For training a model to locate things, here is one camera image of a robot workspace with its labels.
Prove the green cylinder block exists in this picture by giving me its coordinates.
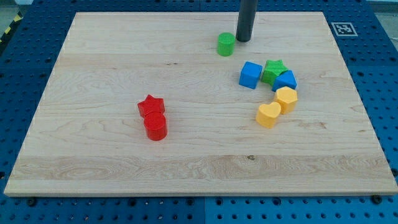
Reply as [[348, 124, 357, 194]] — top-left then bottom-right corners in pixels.
[[217, 32, 235, 57]]

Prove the blue cube block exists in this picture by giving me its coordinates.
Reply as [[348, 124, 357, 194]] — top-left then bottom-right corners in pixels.
[[239, 62, 262, 89]]

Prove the red cylinder block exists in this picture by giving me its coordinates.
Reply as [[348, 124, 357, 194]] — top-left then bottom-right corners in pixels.
[[144, 112, 167, 141]]

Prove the red star block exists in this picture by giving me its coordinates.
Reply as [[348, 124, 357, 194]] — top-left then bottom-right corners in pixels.
[[137, 95, 165, 118]]

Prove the light wooden board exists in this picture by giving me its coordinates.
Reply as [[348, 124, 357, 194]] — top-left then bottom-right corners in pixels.
[[4, 12, 397, 197]]

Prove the yellow heart block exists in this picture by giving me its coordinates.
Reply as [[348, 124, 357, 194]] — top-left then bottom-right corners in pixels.
[[256, 102, 282, 128]]

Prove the green star block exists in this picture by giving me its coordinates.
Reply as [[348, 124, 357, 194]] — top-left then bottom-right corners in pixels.
[[261, 60, 288, 86]]

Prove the yellow hexagon block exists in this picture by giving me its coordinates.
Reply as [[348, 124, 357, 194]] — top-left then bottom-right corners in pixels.
[[274, 86, 298, 114]]

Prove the blue pentagon block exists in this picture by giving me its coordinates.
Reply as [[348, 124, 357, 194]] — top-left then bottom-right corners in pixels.
[[272, 70, 297, 91]]

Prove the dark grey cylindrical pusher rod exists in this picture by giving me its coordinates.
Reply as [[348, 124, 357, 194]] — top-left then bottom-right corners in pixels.
[[236, 0, 258, 42]]

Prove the white fiducial marker tag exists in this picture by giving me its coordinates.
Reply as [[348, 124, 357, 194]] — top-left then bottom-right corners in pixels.
[[331, 22, 358, 37]]

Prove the yellow black hazard tape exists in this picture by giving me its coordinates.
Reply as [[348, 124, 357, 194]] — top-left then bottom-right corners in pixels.
[[1, 11, 24, 45]]

